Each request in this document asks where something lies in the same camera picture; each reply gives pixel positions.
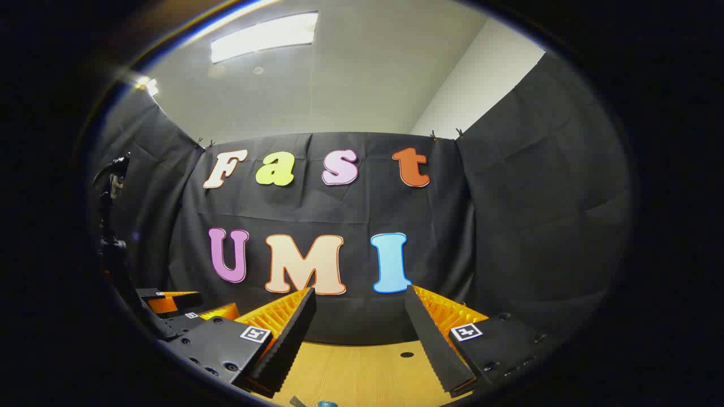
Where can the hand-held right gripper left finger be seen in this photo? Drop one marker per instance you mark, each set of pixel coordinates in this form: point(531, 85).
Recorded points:
point(291, 345)

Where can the black backdrop cloth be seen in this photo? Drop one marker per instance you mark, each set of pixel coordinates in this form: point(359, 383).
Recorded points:
point(509, 226)

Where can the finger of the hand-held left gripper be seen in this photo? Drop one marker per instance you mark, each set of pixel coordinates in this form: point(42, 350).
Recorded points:
point(169, 304)
point(186, 323)

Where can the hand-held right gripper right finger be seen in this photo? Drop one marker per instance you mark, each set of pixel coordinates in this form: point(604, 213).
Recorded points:
point(432, 345)

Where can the blue bottle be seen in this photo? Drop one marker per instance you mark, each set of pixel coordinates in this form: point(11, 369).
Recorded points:
point(327, 404)

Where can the small ceiling light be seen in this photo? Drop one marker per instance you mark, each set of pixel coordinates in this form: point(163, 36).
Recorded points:
point(148, 86)

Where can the long ceiling light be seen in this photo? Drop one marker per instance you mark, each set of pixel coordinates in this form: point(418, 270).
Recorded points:
point(263, 37)

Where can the pale teal tube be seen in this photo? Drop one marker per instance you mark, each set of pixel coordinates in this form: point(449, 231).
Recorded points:
point(297, 402)

